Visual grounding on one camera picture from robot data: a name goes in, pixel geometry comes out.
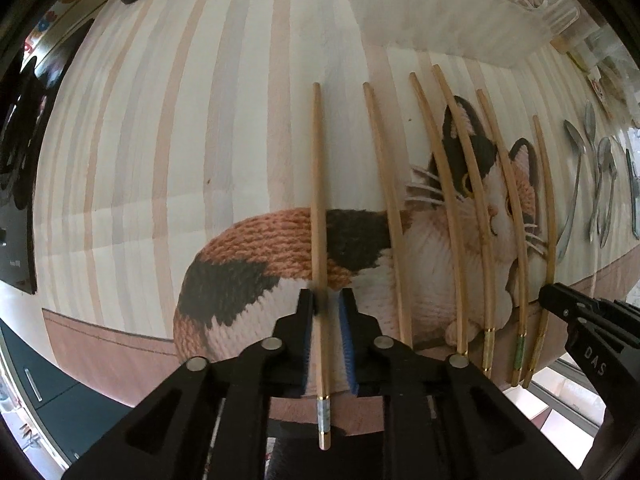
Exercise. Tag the small colourful packet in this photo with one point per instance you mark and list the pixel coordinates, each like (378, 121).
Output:
(595, 79)

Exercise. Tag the cat print table mat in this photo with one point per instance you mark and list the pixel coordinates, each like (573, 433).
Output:
(171, 209)

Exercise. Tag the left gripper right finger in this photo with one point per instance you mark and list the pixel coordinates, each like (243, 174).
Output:
(443, 419)

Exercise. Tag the black gas stove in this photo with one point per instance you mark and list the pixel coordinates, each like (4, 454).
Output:
(28, 93)

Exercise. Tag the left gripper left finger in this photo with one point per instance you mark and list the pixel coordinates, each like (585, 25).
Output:
(208, 420)

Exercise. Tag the round bowl steel ladle spoon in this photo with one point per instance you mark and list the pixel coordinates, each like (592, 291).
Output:
(567, 230)

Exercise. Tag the blue kitchen cabinet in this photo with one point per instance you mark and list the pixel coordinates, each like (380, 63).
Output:
(73, 415)

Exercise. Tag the blue smartphone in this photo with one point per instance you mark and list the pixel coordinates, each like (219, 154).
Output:
(634, 193)

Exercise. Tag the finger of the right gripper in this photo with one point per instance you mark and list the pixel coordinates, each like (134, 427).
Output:
(569, 305)

